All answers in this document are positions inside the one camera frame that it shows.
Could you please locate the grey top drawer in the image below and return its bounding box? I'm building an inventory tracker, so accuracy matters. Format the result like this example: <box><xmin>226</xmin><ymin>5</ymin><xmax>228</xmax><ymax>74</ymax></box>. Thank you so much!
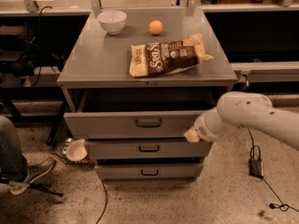
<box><xmin>64</xmin><ymin>87</ymin><xmax>216</xmax><ymax>139</ymax></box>

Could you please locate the grey drawer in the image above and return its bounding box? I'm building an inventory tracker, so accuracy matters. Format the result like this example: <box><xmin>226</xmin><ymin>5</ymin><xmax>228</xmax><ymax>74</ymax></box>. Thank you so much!
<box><xmin>64</xmin><ymin>87</ymin><xmax>216</xmax><ymax>139</ymax></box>
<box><xmin>94</xmin><ymin>163</ymin><xmax>203</xmax><ymax>180</ymax></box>
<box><xmin>85</xmin><ymin>139</ymin><xmax>212</xmax><ymax>160</ymax></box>

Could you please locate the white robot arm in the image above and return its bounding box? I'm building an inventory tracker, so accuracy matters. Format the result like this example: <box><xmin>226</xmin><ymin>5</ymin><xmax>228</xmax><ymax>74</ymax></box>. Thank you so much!
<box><xmin>184</xmin><ymin>91</ymin><xmax>299</xmax><ymax>150</ymax></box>

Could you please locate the grey metal drawer cabinet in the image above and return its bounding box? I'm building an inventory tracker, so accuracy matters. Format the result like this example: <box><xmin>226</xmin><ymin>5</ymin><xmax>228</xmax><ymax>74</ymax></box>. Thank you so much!
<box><xmin>58</xmin><ymin>7</ymin><xmax>236</xmax><ymax>167</ymax></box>

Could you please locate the grey bottom drawer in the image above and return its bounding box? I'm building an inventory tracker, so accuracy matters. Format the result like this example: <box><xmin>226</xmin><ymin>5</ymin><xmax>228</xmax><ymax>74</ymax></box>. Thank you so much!
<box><xmin>94</xmin><ymin>163</ymin><xmax>203</xmax><ymax>180</ymax></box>

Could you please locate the grey middle drawer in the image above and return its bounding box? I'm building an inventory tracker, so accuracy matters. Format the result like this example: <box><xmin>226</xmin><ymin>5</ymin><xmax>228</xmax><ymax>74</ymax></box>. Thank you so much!
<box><xmin>85</xmin><ymin>139</ymin><xmax>212</xmax><ymax>160</ymax></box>

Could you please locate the black power adapter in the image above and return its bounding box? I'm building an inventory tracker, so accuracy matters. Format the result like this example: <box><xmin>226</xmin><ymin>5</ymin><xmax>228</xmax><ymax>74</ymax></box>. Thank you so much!
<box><xmin>249</xmin><ymin>159</ymin><xmax>263</xmax><ymax>178</ymax></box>

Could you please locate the brown yellow chip bag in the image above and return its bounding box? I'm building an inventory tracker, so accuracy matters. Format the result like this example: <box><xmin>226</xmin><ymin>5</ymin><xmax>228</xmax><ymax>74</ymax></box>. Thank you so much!
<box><xmin>129</xmin><ymin>34</ymin><xmax>214</xmax><ymax>77</ymax></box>

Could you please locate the orange fruit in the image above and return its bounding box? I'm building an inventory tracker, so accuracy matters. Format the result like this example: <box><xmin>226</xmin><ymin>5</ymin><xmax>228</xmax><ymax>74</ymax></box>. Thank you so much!
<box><xmin>149</xmin><ymin>21</ymin><xmax>164</xmax><ymax>35</ymax></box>

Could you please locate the white bowl on floor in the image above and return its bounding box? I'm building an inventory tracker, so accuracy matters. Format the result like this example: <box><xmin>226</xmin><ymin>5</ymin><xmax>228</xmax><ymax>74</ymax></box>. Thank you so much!
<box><xmin>65</xmin><ymin>139</ymin><xmax>88</xmax><ymax>161</ymax></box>

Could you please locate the white ceramic bowl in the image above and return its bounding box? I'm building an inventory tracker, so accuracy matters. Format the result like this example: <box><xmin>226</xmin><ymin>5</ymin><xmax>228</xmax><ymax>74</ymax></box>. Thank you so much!
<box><xmin>97</xmin><ymin>10</ymin><xmax>127</xmax><ymax>35</ymax></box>

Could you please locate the grey sneaker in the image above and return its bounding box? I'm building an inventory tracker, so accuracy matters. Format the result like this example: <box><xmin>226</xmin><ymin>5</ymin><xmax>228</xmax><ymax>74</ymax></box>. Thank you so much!
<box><xmin>10</xmin><ymin>158</ymin><xmax>56</xmax><ymax>195</ymax></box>

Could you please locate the person leg in jeans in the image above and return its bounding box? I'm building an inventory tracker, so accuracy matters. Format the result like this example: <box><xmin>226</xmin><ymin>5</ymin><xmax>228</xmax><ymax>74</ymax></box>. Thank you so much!
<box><xmin>0</xmin><ymin>117</ymin><xmax>27</xmax><ymax>181</ymax></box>

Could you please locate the black cable on floor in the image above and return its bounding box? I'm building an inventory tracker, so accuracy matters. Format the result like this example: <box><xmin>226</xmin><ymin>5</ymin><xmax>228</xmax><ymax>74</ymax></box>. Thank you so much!
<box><xmin>246</xmin><ymin>128</ymin><xmax>299</xmax><ymax>213</ymax></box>

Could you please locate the black floor cable under cabinet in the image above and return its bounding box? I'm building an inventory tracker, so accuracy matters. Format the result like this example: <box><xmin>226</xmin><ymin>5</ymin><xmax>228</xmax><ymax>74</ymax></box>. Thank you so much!
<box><xmin>94</xmin><ymin>180</ymin><xmax>108</xmax><ymax>224</ymax></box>

